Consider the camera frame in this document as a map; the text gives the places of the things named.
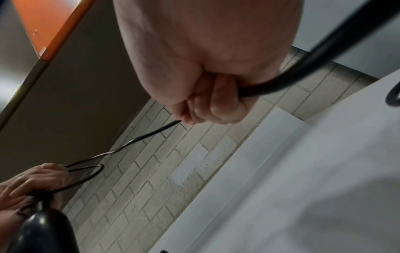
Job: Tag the person's left hand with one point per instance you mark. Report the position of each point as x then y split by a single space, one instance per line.
31 182

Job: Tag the person's right hand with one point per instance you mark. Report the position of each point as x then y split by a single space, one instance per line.
203 49

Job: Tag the black hair dryer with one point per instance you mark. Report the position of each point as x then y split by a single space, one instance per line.
47 227

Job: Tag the orange overhead panel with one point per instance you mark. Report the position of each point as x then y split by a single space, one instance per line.
59 27

